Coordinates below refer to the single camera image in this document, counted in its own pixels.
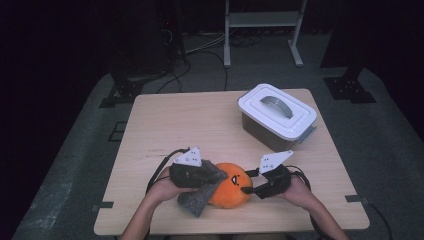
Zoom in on right hand-held gripper cable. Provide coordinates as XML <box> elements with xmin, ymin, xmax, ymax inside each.
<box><xmin>285</xmin><ymin>165</ymin><xmax>331</xmax><ymax>240</ymax></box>

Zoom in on black stand base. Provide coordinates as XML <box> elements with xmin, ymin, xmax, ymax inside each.
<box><xmin>99</xmin><ymin>68</ymin><xmax>174</xmax><ymax>109</ymax></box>
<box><xmin>322</xmin><ymin>64</ymin><xmax>378</xmax><ymax>105</ymax></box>

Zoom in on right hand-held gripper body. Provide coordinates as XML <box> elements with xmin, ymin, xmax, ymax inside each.
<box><xmin>258</xmin><ymin>149</ymin><xmax>295</xmax><ymax>200</ymax></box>

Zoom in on person's left hand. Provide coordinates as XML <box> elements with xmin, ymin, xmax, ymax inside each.
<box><xmin>145</xmin><ymin>165</ymin><xmax>196</xmax><ymax>205</ymax></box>

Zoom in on black tape square on floor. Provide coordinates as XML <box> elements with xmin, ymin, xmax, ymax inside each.
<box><xmin>108</xmin><ymin>121</ymin><xmax>128</xmax><ymax>143</ymax></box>

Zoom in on white metal stand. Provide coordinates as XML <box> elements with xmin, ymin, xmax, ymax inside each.
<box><xmin>223</xmin><ymin>0</ymin><xmax>308</xmax><ymax>69</ymax></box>

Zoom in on white lid with grey handle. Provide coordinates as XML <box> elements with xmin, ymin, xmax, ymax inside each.
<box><xmin>237</xmin><ymin>83</ymin><xmax>318</xmax><ymax>142</ymax></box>

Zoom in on person's right hand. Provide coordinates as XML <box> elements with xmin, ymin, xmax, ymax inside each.
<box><xmin>279</xmin><ymin>175</ymin><xmax>317</xmax><ymax>210</ymax></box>

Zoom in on black tape strip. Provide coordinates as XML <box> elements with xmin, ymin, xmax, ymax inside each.
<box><xmin>91</xmin><ymin>201</ymin><xmax>115</xmax><ymax>213</ymax></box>
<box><xmin>344</xmin><ymin>194</ymin><xmax>370</xmax><ymax>205</ymax></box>

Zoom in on white floor cables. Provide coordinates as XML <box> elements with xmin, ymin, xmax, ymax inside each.
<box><xmin>181</xmin><ymin>31</ymin><xmax>228</xmax><ymax>56</ymax></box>

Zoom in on black cable beside table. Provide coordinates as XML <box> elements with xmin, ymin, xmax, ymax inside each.
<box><xmin>366</xmin><ymin>201</ymin><xmax>394</xmax><ymax>240</ymax></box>

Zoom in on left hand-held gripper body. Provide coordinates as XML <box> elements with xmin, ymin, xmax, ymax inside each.
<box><xmin>168</xmin><ymin>146</ymin><xmax>216</xmax><ymax>189</ymax></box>

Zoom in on left hand-held gripper cable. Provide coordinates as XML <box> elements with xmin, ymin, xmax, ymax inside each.
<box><xmin>145</xmin><ymin>146</ymin><xmax>192</xmax><ymax>195</ymax></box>

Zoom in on transparent storage box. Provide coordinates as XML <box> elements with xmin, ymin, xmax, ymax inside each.
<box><xmin>241</xmin><ymin>112</ymin><xmax>318</xmax><ymax>154</ymax></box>

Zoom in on hand-held gripper cable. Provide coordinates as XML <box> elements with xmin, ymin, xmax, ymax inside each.
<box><xmin>285</xmin><ymin>165</ymin><xmax>331</xmax><ymax>240</ymax></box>
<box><xmin>145</xmin><ymin>146</ymin><xmax>192</xmax><ymax>195</ymax></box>

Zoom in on orange plush toy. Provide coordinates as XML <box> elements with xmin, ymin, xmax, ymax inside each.
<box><xmin>207</xmin><ymin>162</ymin><xmax>254</xmax><ymax>210</ymax></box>

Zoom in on black floor cable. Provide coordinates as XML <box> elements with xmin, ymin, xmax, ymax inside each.
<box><xmin>156</xmin><ymin>49</ymin><xmax>230</xmax><ymax>94</ymax></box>

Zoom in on grey fuzzy cloth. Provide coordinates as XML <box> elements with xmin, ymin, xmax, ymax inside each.
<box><xmin>176</xmin><ymin>159</ymin><xmax>230</xmax><ymax>219</ymax></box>

